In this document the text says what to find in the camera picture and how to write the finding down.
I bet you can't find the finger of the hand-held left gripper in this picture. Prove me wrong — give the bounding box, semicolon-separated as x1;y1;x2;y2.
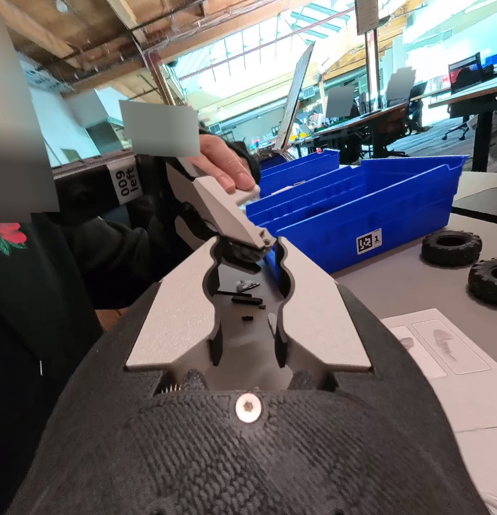
174;214;266;267
193;176;278;258

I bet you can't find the blue storage bin square tag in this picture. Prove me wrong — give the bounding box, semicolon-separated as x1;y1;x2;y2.
246;154;470;275

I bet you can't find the hanging sign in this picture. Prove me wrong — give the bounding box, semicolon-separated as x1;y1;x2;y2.
354;0;380;36

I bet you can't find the person's black sweater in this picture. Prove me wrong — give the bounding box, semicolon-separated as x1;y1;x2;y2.
0;193;201;515

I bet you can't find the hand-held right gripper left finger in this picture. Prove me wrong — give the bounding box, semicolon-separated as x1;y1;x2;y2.
126;236;224;371

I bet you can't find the grey desk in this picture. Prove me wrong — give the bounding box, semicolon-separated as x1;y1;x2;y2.
95;171;497;515

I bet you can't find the person's left hand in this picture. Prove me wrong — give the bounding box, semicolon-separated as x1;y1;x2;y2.
188;134;261;194

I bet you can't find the wooden office desk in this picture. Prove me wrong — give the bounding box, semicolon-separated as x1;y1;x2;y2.
427;74;497;172

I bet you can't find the black office chair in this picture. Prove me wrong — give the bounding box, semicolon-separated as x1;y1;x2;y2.
441;51;497;142

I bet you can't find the white instruction booklet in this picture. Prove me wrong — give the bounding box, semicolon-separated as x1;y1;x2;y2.
381;308;497;515

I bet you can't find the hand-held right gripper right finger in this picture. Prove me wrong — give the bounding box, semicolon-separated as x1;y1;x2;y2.
268;236;372;372

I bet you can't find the black toy tire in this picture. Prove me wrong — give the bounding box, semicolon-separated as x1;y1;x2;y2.
420;230;483;268
467;257;497;311

